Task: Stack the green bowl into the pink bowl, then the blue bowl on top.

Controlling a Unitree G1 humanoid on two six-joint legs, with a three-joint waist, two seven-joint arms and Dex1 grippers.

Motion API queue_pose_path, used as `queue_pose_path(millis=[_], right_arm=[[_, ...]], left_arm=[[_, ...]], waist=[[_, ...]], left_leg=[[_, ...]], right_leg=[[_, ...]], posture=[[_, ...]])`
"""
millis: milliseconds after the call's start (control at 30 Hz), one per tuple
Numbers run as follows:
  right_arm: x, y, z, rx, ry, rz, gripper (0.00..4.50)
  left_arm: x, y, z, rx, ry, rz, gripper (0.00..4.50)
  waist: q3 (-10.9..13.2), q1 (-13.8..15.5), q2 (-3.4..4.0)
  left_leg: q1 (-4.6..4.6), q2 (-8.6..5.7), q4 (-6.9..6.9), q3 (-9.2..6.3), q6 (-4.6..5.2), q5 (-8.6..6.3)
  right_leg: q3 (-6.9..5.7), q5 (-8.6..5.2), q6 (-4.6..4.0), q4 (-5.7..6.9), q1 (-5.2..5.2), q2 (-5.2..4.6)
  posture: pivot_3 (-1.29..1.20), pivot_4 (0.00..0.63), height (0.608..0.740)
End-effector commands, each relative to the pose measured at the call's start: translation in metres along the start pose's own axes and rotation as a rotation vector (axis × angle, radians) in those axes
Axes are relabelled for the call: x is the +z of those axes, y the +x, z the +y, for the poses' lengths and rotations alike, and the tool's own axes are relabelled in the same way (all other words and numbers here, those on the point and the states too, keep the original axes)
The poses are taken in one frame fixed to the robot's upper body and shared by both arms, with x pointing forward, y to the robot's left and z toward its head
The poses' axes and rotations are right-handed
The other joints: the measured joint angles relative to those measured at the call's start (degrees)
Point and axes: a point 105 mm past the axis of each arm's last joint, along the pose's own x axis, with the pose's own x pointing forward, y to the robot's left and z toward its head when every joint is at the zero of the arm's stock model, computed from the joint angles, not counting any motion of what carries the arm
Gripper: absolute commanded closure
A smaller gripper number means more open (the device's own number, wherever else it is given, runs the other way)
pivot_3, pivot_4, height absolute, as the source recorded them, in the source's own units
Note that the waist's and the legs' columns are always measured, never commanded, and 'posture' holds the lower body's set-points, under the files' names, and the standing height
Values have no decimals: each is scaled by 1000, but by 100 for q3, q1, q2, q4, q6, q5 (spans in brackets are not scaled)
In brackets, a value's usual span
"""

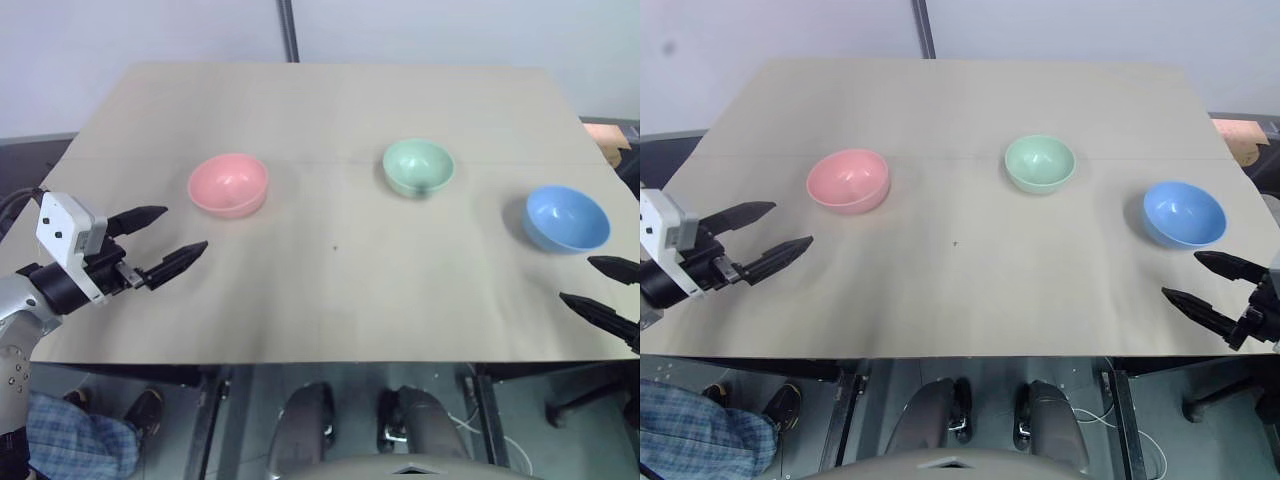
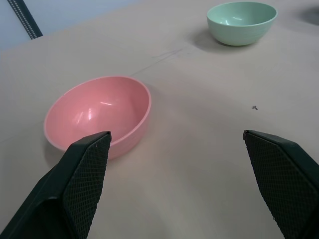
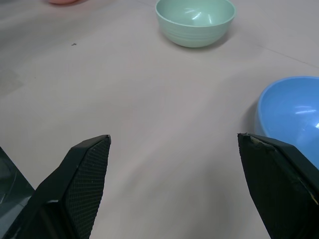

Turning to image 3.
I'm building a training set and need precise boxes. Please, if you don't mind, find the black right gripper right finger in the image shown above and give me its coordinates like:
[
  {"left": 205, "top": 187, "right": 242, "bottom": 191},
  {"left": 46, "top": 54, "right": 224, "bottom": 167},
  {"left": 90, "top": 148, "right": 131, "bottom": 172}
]
[{"left": 237, "top": 132, "right": 319, "bottom": 239}]

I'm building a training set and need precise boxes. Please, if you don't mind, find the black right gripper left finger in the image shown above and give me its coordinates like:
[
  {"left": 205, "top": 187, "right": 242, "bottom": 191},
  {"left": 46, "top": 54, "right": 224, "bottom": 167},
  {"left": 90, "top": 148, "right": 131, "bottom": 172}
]
[{"left": 1, "top": 134, "right": 112, "bottom": 239}]

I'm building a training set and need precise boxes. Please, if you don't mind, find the blue plastic bowl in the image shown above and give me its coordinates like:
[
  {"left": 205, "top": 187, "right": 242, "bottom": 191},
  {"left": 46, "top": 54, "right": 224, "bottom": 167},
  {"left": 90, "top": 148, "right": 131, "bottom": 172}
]
[{"left": 254, "top": 76, "right": 319, "bottom": 171}]

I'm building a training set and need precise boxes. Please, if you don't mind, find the green plastic bowl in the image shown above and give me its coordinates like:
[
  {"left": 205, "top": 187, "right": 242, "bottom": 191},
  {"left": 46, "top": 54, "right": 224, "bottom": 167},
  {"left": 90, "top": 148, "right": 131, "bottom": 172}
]
[{"left": 155, "top": 0, "right": 236, "bottom": 48}]

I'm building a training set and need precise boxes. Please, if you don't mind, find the pink object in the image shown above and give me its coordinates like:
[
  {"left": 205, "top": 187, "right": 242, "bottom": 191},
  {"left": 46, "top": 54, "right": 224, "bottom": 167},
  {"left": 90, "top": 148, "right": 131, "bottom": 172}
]
[{"left": 47, "top": 0, "right": 82, "bottom": 5}]

